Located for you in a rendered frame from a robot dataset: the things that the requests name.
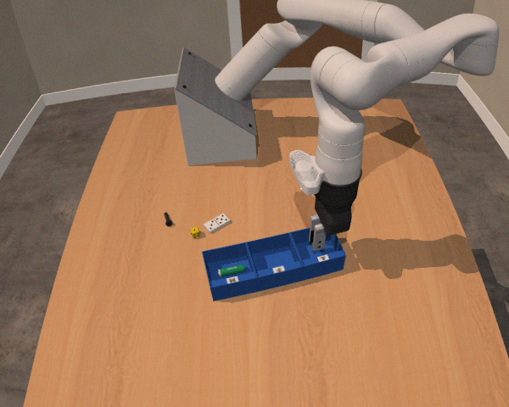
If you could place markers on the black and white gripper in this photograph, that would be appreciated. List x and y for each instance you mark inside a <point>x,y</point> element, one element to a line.
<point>334,182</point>

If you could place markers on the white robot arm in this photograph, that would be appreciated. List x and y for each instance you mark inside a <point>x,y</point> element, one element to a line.
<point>341,83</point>

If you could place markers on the blue three-compartment bin rack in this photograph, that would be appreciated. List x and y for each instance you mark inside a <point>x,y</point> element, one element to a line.
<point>271,262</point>

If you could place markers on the yellow die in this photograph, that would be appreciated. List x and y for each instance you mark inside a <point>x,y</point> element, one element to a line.
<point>195,232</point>

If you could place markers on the green battery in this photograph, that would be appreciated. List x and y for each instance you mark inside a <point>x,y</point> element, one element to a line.
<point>231,270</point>

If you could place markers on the white domino tile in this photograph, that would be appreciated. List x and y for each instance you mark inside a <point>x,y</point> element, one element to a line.
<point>216,223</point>

